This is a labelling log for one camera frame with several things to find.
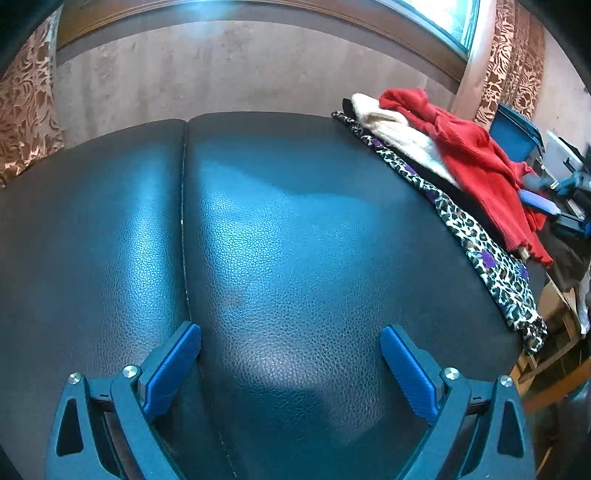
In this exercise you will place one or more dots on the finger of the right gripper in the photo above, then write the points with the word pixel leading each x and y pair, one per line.
pixel 539 203

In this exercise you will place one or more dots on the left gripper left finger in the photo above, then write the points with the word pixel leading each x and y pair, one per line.
pixel 80 445

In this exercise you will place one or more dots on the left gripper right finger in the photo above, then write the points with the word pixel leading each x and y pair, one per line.
pixel 477 429

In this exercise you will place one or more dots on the red knit sweater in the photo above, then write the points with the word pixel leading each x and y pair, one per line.
pixel 480 166

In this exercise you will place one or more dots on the black fabric bag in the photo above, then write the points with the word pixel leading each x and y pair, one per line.
pixel 571 257

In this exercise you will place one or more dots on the clear plastic storage box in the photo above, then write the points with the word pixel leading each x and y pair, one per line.
pixel 569 171

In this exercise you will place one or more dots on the blue plastic storage bin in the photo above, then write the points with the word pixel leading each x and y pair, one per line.
pixel 516 135

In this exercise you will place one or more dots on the leopard print garment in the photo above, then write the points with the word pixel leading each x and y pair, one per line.
pixel 505 277

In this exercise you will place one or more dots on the wooden stool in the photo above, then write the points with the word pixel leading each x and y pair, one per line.
pixel 559 312

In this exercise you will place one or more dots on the right brown patterned curtain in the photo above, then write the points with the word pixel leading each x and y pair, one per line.
pixel 505 64

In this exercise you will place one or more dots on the brown patterned curtain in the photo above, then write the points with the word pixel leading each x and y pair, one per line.
pixel 505 64
pixel 30 131

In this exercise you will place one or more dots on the cream knit sweater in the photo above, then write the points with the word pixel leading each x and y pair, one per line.
pixel 393 128

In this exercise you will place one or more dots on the black leather padded bench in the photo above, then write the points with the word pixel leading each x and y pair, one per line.
pixel 288 242

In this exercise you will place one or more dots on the left brown patterned curtain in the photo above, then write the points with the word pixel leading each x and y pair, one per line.
pixel 30 131

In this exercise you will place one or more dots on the window with frame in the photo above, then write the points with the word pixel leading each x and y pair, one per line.
pixel 451 21

